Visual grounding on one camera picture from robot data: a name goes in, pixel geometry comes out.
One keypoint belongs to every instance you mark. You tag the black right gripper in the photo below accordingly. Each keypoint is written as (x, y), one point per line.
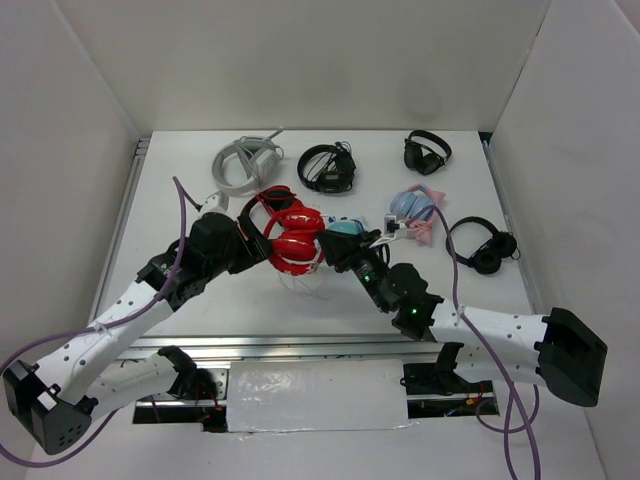
(339, 246)

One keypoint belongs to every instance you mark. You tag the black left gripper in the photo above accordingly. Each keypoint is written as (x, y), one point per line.
(255, 249)

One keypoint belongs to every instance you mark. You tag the red headphones with white cable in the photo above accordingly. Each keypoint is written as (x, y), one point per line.
(292, 233)

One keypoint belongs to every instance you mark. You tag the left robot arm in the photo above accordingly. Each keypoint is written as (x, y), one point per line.
(62, 394)

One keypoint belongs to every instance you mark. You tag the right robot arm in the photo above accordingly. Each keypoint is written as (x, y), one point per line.
(557, 351)

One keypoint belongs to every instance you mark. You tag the teal and white headphones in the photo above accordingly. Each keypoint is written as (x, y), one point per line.
(346, 225)

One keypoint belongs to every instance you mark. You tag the red and black headphones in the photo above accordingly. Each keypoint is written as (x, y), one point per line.
(274, 200)

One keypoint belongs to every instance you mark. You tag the black headphones with display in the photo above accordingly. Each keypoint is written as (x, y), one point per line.
(327, 168)

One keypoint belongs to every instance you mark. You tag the grey white headphones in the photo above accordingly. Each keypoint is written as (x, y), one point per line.
(259, 156)

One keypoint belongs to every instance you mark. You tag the pink and blue headphones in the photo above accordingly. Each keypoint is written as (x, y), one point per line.
(414, 207)

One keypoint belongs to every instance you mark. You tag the black folded headphones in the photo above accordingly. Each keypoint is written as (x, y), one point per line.
(425, 152)

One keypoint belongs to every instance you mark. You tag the black on-ear headphones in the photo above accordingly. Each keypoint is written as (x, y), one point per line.
(487, 258)

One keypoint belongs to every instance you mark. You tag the silver foil covered plate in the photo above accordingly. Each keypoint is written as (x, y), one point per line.
(327, 395)

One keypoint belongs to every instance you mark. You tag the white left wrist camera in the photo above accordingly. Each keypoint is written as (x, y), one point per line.
(217, 202)

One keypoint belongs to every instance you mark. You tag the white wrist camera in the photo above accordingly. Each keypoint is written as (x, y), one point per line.
(217, 202)
(394, 228)

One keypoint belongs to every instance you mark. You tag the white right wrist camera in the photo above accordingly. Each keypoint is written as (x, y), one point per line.
(394, 228)

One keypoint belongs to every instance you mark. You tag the aluminium front rail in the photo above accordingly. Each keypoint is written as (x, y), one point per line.
(262, 348)

